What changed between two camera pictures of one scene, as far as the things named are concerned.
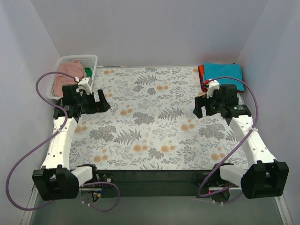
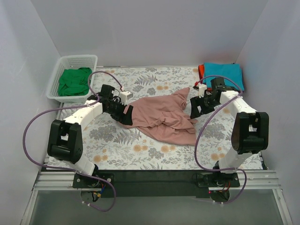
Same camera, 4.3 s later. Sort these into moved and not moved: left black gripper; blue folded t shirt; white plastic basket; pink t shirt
Moved: left black gripper; pink t shirt
Not moved: white plastic basket; blue folded t shirt
